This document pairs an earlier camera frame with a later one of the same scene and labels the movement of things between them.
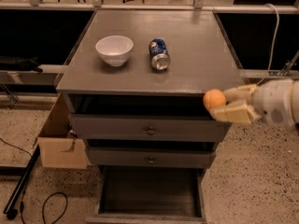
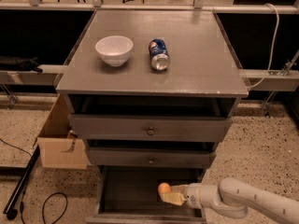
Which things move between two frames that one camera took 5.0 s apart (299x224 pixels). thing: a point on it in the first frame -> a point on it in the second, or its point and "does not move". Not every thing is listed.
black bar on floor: [10, 209] does not move
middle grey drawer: [150, 158] does not move
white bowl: [115, 49] does not move
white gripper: [273, 102] -> [191, 196]
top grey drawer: [149, 128] does not move
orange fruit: [214, 98] -> [163, 188]
